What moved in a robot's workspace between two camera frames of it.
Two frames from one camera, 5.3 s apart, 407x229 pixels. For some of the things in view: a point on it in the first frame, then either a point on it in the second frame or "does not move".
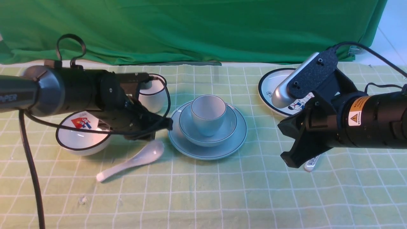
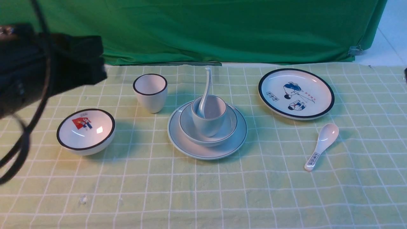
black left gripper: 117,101 to 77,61
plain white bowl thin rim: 189,132 does not move
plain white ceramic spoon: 152,151 to 201,107
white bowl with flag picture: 81,142 does not move
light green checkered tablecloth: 218,167 does not move
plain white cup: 208,111 does not move
